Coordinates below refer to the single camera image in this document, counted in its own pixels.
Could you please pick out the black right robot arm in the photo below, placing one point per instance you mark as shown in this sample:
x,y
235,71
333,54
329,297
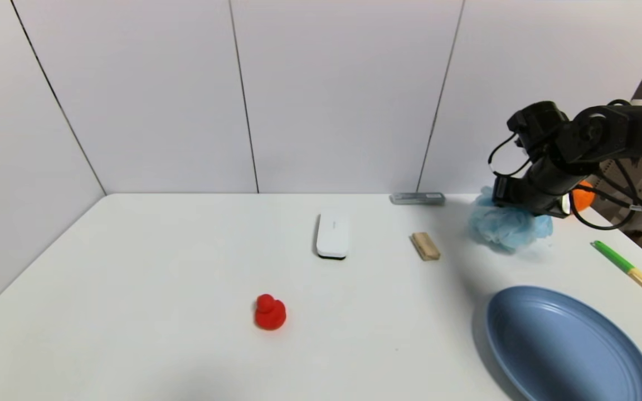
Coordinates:
x,y
633,131

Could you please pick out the light blue bath loofah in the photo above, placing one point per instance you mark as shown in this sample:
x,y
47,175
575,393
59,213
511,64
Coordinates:
x,y
502,228

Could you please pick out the orange fruit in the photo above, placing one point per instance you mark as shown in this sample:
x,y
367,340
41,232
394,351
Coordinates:
x,y
583,196

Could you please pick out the red rubber duck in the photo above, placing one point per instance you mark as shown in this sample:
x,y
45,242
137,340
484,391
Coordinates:
x,y
270,313

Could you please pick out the blue plate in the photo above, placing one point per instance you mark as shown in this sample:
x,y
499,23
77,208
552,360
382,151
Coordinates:
x,y
566,348

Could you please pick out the small wooden block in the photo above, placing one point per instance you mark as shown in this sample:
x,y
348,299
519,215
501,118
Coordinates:
x,y
426,246

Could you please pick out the grey metal bracket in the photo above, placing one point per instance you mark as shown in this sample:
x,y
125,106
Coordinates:
x,y
417,198

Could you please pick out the white board eraser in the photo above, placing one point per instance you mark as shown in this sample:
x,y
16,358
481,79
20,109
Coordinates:
x,y
333,234

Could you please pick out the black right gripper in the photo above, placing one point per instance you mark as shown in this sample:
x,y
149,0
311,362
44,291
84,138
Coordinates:
x,y
504,189

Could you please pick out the green and yellow fork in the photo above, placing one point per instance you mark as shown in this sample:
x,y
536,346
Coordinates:
x,y
630,270

